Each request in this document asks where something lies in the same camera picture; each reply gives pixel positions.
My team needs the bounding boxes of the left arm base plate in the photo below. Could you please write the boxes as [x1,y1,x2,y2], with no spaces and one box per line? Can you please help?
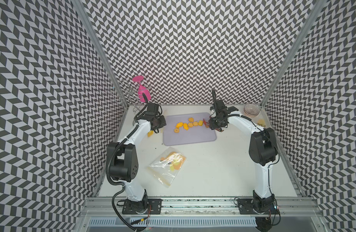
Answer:
[122,198,162,215]

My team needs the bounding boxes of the aluminium mounting rail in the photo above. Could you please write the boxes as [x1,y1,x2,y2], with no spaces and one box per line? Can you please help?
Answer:
[80,197,322,217]

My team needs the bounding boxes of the small pink stacked bowls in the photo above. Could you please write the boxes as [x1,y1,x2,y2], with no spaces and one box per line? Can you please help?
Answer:
[243,103,260,118]

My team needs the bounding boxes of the clear bag with cookies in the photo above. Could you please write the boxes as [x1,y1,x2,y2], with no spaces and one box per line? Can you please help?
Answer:
[147,147,186,187]

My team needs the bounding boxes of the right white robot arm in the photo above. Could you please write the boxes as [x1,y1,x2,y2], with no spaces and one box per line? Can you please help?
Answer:
[209,89,279,214]

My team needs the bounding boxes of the metal wire glass rack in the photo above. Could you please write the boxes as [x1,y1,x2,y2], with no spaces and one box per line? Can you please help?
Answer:
[108,84,143,124]

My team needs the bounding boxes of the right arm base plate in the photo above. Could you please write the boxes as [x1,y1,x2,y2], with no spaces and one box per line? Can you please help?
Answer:
[236,197,279,216]

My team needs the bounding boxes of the pink plastic wine glass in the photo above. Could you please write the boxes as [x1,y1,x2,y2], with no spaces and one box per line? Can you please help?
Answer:
[132,75,151,103]

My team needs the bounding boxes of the red metal tongs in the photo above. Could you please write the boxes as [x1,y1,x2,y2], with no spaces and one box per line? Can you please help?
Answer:
[203,119,223,132]

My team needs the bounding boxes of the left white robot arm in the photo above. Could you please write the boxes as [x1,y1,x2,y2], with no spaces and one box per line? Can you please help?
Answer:
[105,93,166,213]

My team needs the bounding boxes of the clear resealable bag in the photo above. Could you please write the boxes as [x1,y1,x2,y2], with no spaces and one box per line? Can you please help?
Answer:
[148,130,154,137]
[257,119,267,128]

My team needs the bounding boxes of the yellow fish shaped cookie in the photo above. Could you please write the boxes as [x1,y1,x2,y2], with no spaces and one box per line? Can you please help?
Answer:
[176,122,183,128]

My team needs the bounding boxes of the lavender plastic tray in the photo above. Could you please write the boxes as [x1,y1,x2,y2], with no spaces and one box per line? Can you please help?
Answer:
[163,112,217,146]

